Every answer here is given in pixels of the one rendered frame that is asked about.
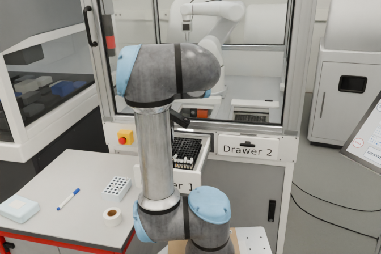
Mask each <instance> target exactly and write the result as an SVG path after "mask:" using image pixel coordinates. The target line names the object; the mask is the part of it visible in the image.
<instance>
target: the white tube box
mask: <svg viewBox="0 0 381 254"><path fill-rule="evenodd" d="M112 184H115V187H114V188H113V187H112ZM131 186H132V181H131V178H128V181H126V179H125V177H119V176H115V177H114V178H113V179H112V180H111V182H110V183H109V184H108V185H107V186H106V188H105V189H104V190H103V191H102V193H101V195H102V199H103V200H107V201H114V202H120V201H121V200H122V198H123V197H124V196H125V194H126V193H127V191H128V190H129V188H130V187H131ZM117 188H120V189H121V191H118V189H117Z"/></svg>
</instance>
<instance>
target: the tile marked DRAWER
mask: <svg viewBox="0 0 381 254"><path fill-rule="evenodd" d="M363 156H364V157H365V158H367V159H369V160H372V161H373V162H375V163H377V164H380V165H381V151H380V150H378V149H376V148H373V147H371V146H369V147H368V148H367V150H366V151H365V153H364V154H363Z"/></svg>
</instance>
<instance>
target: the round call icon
mask: <svg viewBox="0 0 381 254"><path fill-rule="evenodd" d="M365 142H366V140H364V139H362V138H359V137H357V136H356V137H355V139H354V140H353V142H352V143H351V144H350V145H351V146H353V147H355V148H357V149H359V150H360V149H361V148H362V146H363V145H364V144H365Z"/></svg>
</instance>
